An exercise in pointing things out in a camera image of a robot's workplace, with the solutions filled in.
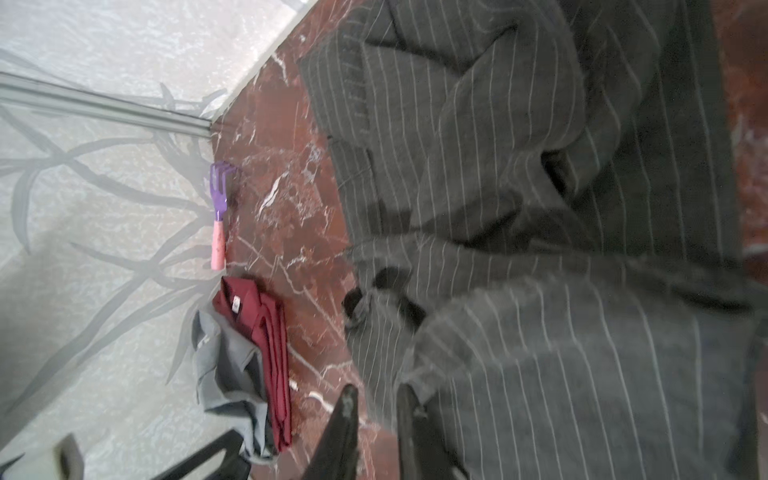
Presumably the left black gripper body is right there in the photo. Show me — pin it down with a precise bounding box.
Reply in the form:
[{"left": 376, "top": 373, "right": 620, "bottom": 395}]
[{"left": 153, "top": 430, "right": 251, "bottom": 480}]

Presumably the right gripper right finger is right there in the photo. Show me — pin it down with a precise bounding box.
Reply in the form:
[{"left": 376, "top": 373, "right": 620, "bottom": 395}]
[{"left": 396, "top": 384, "right": 467, "bottom": 480}]

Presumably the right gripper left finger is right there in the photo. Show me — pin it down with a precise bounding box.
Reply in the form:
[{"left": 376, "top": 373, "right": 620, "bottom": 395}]
[{"left": 302, "top": 384, "right": 359, "bottom": 480}]

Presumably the dark grey striped shirt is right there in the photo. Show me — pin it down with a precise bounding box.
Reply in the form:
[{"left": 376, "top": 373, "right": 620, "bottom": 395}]
[{"left": 299, "top": 1, "right": 767, "bottom": 479}]

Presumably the light grey folded shirt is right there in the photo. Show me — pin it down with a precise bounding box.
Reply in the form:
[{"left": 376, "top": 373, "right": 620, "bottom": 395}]
[{"left": 191, "top": 308, "right": 278, "bottom": 464}]

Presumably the maroon folded shirt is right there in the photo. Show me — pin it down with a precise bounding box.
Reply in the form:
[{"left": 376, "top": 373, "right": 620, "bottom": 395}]
[{"left": 213, "top": 276, "right": 292, "bottom": 453}]

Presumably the purple pink toy rake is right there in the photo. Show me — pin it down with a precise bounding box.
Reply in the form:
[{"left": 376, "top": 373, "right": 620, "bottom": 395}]
[{"left": 209, "top": 162, "right": 236, "bottom": 271}]

